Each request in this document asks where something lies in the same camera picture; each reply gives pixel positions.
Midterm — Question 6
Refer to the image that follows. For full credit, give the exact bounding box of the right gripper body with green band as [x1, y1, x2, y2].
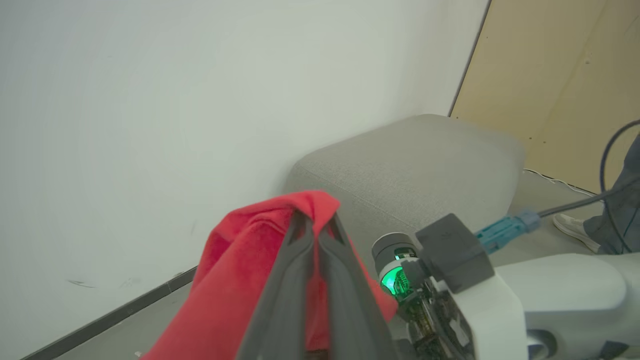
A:
[371, 232, 527, 360]

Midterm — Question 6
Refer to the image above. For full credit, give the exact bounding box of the beige wooden wall panel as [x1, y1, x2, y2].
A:
[448, 0, 640, 196]

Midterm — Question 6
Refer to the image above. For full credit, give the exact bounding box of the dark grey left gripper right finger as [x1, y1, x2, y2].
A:
[318, 214, 398, 360]

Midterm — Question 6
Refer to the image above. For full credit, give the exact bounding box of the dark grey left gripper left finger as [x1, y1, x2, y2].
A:
[235, 211, 317, 360]

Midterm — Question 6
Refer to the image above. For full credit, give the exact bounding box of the person's leg in grey jeans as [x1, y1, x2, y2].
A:
[582, 135, 640, 256]

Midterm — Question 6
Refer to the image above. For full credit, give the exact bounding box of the dark grey baseboard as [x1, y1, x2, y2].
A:
[20, 266, 199, 360]

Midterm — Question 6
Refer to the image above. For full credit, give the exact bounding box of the red printed t-shirt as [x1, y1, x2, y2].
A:
[141, 190, 399, 360]

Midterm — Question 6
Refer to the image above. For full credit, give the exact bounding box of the thin white floor cable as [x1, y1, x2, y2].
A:
[522, 168, 599, 197]

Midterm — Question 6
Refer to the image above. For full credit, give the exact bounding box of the dark grey wrist camera box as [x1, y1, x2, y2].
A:
[404, 214, 496, 294]

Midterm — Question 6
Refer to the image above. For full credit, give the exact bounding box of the thin black cable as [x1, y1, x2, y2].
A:
[599, 120, 640, 253]

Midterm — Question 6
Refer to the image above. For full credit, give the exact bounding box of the grey fabric sofa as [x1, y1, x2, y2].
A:
[282, 114, 526, 301]

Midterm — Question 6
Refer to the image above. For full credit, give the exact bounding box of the grey cable with blue connector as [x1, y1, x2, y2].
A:
[475, 177, 640, 254]

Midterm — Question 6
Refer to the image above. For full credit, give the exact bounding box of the white sneaker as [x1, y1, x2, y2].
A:
[552, 214, 602, 254]

